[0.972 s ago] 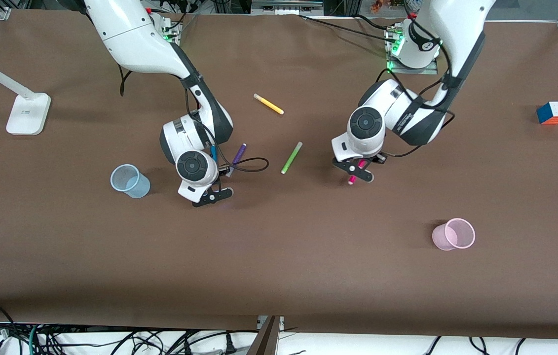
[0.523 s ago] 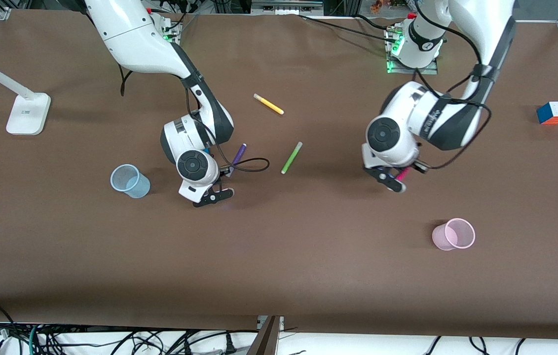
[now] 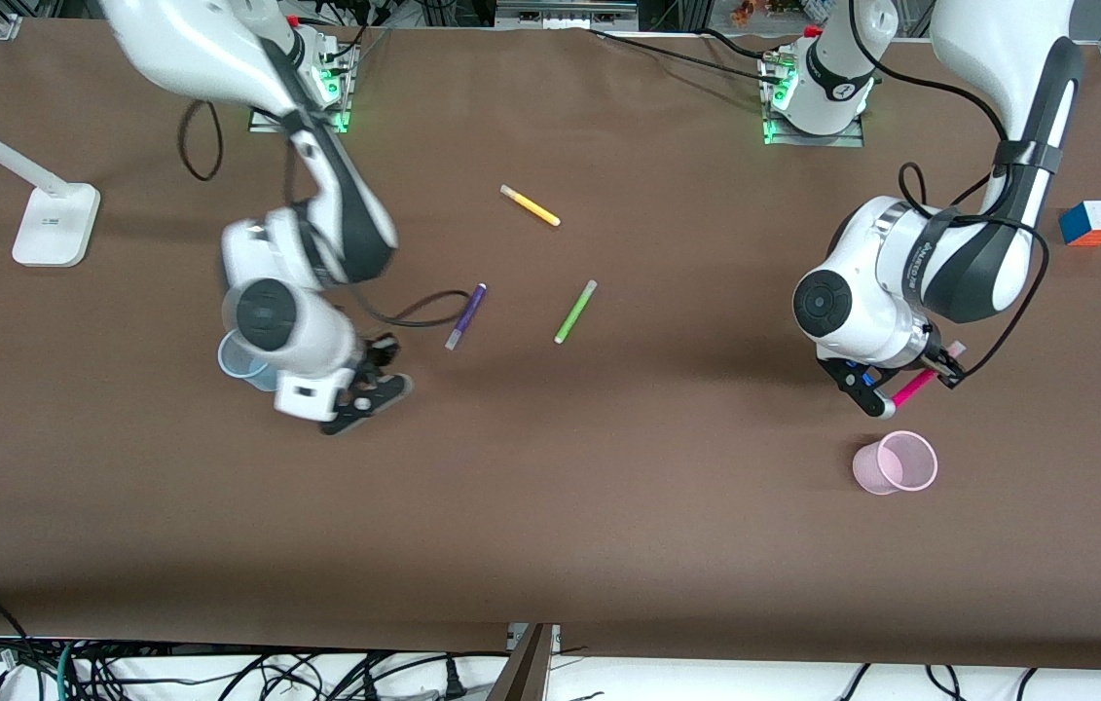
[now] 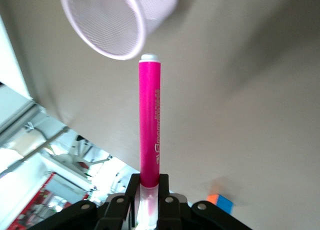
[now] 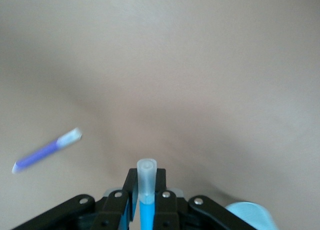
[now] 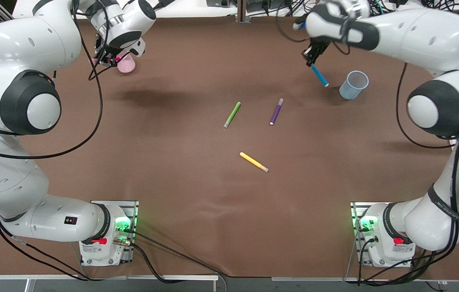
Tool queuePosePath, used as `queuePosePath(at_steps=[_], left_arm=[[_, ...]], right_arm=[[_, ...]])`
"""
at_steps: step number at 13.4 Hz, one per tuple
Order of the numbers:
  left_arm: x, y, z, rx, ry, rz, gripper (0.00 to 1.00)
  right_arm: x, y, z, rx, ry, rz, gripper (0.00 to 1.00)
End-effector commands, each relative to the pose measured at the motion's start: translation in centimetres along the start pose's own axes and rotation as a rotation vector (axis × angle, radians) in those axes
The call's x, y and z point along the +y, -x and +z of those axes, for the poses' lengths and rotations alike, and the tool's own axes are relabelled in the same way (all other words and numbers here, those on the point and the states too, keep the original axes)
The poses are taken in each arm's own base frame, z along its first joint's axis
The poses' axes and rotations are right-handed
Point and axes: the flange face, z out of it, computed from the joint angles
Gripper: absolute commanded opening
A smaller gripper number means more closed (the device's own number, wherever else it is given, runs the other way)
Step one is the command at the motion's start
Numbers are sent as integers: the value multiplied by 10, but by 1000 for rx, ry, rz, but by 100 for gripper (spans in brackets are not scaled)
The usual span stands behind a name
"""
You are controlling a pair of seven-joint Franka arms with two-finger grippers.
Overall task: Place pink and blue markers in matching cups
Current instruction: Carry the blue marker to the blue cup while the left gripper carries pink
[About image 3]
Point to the translucent blue plastic cup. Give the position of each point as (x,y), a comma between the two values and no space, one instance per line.
(234,365)

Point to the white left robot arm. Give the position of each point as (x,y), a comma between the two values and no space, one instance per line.
(876,313)

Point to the purple marker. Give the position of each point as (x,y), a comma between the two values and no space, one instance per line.
(465,316)

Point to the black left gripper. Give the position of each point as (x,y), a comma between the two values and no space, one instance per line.
(936,359)

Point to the translucent pink plastic cup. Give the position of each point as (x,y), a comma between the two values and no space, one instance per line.
(869,469)

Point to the green marker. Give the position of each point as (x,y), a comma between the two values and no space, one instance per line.
(575,312)

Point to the grey metal box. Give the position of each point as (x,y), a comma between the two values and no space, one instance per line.
(565,15)

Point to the yellow marker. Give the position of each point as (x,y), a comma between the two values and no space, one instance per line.
(531,205)

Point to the pink marker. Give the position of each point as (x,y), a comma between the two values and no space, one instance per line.
(912,387)

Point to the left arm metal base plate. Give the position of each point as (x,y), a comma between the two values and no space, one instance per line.
(813,142)

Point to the grey metal frame strut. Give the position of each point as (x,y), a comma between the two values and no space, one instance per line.
(526,672)

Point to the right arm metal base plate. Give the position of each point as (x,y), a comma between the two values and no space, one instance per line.
(336,119)

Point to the aluminium frame profile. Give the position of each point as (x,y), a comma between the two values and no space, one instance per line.
(3,21)

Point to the white desk lamp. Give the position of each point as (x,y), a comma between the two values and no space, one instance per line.
(54,229)

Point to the colourful puzzle cube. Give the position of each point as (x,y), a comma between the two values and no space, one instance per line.
(1100,219)

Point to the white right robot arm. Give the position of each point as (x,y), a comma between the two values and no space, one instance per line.
(316,336)

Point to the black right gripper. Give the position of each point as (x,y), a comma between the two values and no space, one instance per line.
(381,349)

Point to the orange background object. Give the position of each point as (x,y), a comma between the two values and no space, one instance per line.
(750,12)

